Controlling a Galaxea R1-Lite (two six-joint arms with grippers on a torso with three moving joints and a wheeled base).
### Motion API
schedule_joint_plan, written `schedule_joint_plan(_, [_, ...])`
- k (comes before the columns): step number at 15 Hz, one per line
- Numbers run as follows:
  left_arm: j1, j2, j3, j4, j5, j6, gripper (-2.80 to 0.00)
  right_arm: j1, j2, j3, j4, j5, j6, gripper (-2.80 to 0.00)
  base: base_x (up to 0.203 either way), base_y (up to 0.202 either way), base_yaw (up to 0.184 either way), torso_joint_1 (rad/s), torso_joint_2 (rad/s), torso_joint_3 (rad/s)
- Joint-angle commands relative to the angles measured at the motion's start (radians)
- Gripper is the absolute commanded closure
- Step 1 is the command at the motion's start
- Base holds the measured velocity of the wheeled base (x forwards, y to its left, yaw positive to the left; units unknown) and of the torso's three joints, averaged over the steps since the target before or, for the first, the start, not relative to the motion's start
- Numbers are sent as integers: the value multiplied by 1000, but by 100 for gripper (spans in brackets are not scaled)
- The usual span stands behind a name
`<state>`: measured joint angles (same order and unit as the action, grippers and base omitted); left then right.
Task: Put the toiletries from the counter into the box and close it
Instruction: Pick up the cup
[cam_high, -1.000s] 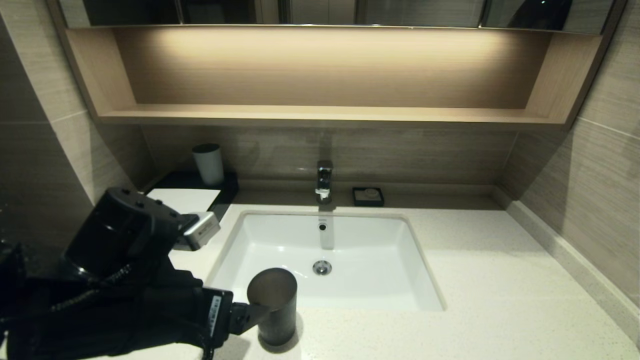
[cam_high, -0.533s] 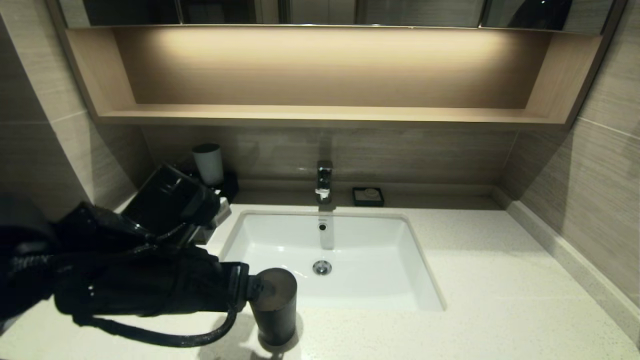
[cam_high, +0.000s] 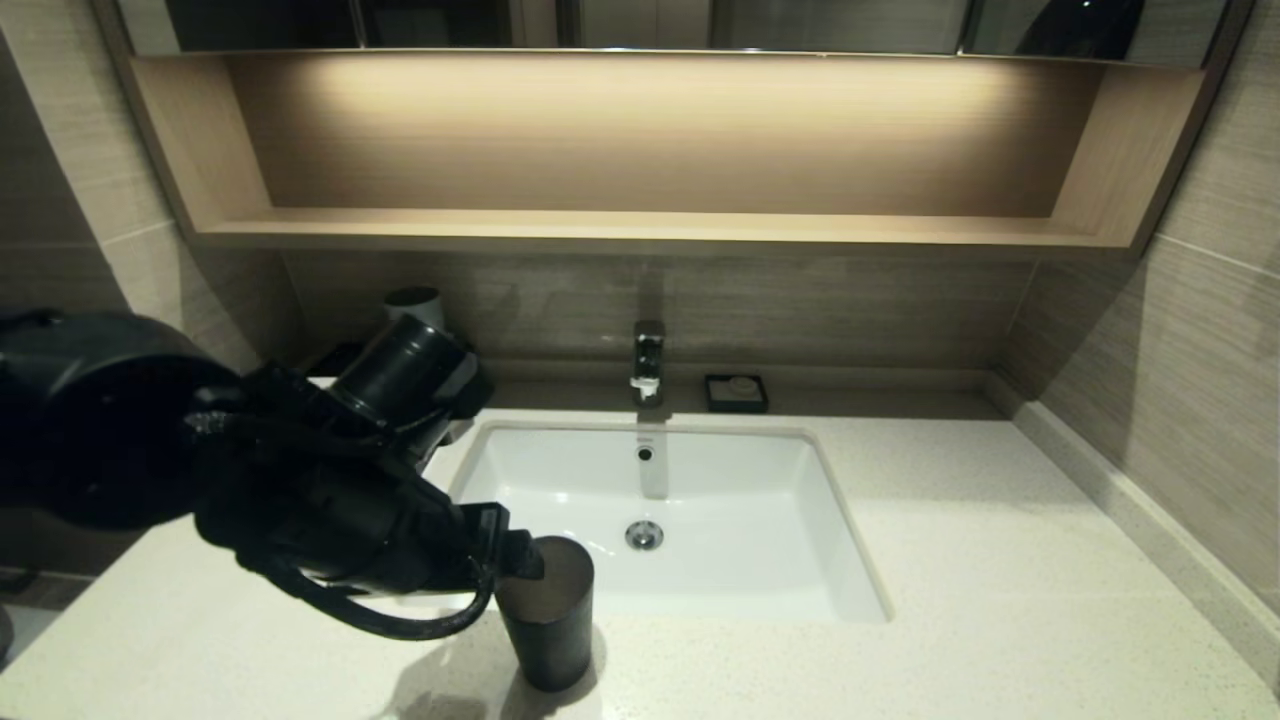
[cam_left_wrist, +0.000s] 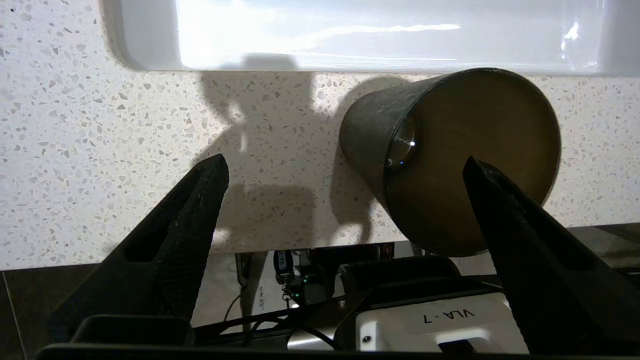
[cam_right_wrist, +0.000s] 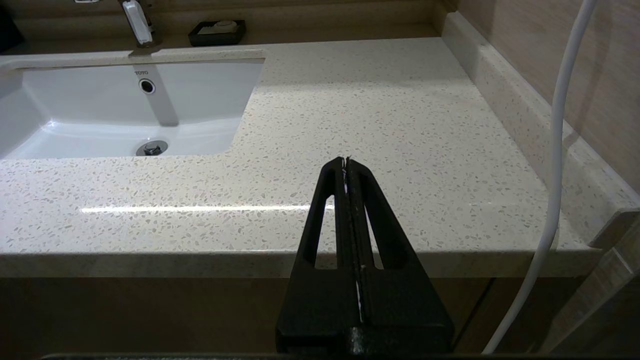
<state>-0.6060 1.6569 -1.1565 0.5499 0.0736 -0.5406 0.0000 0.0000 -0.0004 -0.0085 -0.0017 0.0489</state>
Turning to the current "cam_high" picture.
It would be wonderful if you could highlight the mirror cabinet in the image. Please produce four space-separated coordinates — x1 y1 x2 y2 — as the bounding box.
110 0 1241 66

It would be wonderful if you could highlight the dark metal tumbler cup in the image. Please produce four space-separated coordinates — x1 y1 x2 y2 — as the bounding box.
493 536 596 693

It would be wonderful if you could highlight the black storage box housing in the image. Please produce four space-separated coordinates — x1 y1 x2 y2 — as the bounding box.
305 343 481 411

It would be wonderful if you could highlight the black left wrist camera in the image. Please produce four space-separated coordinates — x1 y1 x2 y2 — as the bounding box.
328 314 493 446

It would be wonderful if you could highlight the black soap dish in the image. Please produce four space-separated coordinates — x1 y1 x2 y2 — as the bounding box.
705 374 770 414

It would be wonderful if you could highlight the grey white cup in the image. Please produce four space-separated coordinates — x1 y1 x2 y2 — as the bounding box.
385 286 446 331

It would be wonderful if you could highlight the chrome faucet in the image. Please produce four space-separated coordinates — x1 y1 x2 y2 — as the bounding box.
630 320 668 406

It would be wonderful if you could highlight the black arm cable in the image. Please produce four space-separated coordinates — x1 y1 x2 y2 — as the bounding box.
262 555 498 643

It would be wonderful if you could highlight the white ceramic sink basin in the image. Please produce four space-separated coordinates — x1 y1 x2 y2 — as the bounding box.
440 420 893 626

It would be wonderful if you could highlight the wooden wall shelf niche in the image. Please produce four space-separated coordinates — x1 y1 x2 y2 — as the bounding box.
90 45 1251 261

